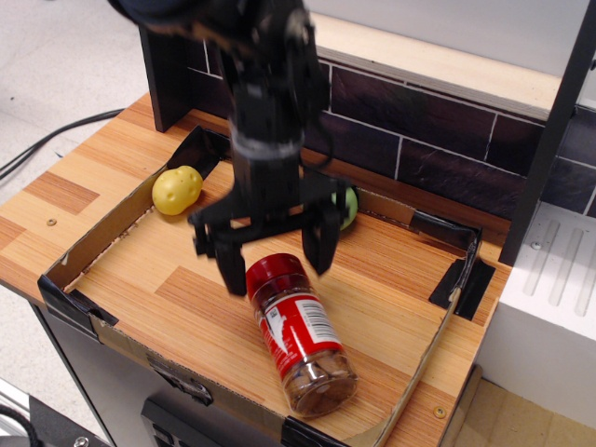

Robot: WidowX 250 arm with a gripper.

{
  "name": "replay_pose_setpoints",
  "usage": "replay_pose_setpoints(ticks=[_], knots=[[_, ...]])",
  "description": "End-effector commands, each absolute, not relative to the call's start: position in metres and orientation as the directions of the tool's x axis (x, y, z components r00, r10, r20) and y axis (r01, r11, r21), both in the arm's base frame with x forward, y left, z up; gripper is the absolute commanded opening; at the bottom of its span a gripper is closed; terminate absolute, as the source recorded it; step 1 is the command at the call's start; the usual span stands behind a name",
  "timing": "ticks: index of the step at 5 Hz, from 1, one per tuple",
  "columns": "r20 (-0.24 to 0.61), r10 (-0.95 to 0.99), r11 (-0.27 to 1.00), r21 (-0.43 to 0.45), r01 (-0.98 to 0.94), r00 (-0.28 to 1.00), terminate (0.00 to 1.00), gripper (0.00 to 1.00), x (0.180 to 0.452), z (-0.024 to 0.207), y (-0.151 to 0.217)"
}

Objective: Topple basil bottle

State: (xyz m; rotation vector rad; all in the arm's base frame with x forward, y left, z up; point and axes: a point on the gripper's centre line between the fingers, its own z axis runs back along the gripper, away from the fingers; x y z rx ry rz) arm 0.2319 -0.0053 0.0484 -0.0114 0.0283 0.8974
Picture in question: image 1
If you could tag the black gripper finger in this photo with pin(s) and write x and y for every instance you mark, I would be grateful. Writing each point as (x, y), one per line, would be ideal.
(231, 263)
(320, 238)

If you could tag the red-capped spice bottle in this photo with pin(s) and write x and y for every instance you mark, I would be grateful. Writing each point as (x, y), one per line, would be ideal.
(315, 372)

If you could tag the green toy pear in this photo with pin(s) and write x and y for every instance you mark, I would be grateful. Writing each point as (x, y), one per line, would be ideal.
(351, 208)

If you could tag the white sink drainboard unit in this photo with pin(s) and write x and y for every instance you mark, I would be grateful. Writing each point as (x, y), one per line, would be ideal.
(540, 343)

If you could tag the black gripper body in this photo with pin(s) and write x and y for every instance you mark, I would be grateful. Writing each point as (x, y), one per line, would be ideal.
(269, 197)

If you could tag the black shelf post right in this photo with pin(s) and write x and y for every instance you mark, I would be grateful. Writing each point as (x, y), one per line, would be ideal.
(573, 80)

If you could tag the black shelf post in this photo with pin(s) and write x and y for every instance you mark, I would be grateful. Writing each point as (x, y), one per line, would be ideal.
(573, 80)
(183, 75)

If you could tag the yellow toy potato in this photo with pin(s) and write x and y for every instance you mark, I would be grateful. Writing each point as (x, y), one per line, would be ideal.
(177, 189)

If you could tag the black cabinet under table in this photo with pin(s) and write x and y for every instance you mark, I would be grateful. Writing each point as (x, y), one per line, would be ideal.
(142, 399)

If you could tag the light wooden shelf board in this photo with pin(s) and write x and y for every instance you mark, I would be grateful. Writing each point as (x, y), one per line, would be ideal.
(469, 77)

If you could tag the cardboard fence with black tape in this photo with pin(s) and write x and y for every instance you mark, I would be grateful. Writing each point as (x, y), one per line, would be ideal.
(130, 274)

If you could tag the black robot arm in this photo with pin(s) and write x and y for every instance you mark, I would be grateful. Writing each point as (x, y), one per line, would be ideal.
(269, 61)

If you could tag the black shelf post left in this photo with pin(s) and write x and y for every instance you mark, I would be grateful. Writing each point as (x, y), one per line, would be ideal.
(183, 75)

